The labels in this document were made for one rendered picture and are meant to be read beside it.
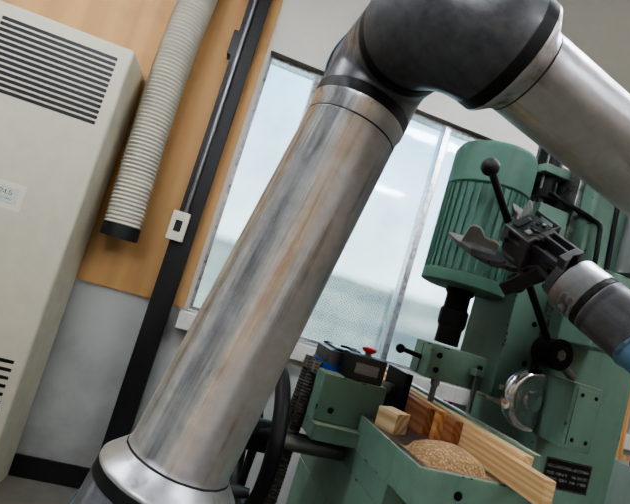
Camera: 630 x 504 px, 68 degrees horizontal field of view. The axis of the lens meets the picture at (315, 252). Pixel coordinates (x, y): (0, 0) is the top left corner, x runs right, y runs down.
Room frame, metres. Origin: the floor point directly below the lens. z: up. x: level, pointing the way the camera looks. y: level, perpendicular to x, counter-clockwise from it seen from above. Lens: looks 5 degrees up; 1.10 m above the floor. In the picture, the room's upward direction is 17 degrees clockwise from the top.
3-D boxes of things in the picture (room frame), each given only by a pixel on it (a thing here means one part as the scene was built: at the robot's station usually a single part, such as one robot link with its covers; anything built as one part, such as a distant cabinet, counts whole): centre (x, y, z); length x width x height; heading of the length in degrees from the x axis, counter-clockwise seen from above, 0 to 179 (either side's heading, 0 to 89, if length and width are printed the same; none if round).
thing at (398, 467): (1.01, -0.21, 0.87); 0.61 x 0.30 x 0.06; 15
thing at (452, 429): (1.00, -0.31, 0.92); 0.25 x 0.02 x 0.05; 15
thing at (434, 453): (0.78, -0.30, 0.91); 0.12 x 0.09 x 0.03; 105
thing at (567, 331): (0.92, -0.57, 1.22); 0.09 x 0.08 x 0.15; 105
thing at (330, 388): (0.99, -0.13, 0.91); 0.15 x 0.14 x 0.09; 15
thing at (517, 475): (1.01, -0.33, 0.92); 0.68 x 0.02 x 0.04; 15
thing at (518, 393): (0.93, -0.48, 1.02); 0.12 x 0.03 x 0.12; 105
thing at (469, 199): (1.01, -0.32, 1.35); 0.18 x 0.18 x 0.31
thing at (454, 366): (1.02, -0.34, 1.03); 0.14 x 0.07 x 0.09; 105
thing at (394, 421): (0.87, -0.22, 0.92); 0.04 x 0.04 x 0.04; 43
